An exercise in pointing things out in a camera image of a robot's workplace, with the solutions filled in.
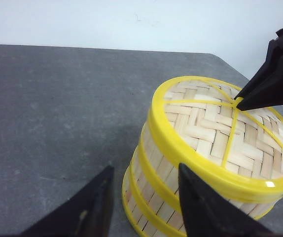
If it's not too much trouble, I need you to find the bamboo steamer basket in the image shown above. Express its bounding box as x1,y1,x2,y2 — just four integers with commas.
121,187,186,237
121,158,189,230
131,120,280,220

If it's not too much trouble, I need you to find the bamboo steamer lid yellow rim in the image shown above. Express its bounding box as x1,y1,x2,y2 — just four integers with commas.
147,76,283,203

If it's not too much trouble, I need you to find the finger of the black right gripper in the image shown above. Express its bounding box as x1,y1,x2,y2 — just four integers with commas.
236,29,283,98
236,56,283,111

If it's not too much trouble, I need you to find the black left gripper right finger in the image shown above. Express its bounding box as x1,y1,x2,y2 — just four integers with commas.
178,163,272,237

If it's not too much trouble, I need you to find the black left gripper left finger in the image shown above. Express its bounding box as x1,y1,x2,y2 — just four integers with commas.
20,165,114,237

